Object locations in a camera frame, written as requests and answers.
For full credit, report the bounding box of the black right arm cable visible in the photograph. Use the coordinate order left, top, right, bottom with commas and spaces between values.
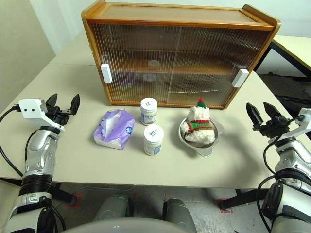
256, 116, 303, 233

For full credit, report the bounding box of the ribbed glass door with streak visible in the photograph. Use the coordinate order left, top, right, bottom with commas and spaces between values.
167, 25, 274, 107

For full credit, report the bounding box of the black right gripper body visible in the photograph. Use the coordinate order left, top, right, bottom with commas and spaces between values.
254, 116, 296, 139

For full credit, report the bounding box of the white plush toy striped scarf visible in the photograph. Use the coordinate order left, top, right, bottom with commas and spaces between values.
181, 98, 216, 143

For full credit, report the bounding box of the grey rounded leg cover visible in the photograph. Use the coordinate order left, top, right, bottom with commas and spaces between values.
162, 198, 196, 233
93, 195, 133, 221

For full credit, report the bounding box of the white block door handle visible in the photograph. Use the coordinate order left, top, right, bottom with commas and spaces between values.
100, 63, 113, 84
231, 68, 249, 88

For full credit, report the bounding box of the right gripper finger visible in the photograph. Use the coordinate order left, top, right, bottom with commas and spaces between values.
263, 102, 282, 121
246, 103, 263, 129

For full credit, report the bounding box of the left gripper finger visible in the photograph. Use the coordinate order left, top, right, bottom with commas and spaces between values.
46, 93, 59, 109
70, 94, 81, 114

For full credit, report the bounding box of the purple soft tissue pack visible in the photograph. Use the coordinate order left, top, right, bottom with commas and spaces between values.
93, 109, 136, 150

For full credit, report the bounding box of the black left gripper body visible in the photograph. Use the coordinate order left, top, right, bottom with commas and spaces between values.
41, 103, 73, 126

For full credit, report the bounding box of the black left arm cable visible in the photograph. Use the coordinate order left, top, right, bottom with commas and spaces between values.
0, 103, 24, 179

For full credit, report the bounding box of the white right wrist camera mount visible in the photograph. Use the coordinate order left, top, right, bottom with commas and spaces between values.
276, 108, 311, 146

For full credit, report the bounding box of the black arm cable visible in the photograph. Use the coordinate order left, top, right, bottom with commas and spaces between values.
0, 103, 24, 179
256, 116, 303, 233

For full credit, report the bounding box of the light grey robot torso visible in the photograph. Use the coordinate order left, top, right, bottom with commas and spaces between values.
55, 217, 195, 233

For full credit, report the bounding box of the white plastic jar printed lid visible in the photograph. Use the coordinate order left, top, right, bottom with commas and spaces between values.
143, 124, 165, 156
140, 97, 158, 126

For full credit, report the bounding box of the black table leg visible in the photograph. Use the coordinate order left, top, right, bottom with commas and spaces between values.
51, 183, 78, 204
221, 189, 265, 210

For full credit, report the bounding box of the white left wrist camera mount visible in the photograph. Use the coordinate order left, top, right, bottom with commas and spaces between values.
18, 98, 66, 133

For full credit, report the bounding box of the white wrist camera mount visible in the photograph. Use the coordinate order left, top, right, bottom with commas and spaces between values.
18, 98, 66, 133
276, 108, 311, 146

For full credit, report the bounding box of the beige table black frame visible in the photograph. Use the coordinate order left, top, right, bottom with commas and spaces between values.
254, 35, 311, 78

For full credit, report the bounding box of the wooden tabletop cabinet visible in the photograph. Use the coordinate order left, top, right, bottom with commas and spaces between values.
81, 0, 282, 111

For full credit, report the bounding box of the silver metal bowl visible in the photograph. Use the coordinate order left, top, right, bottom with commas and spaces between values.
178, 117, 225, 158

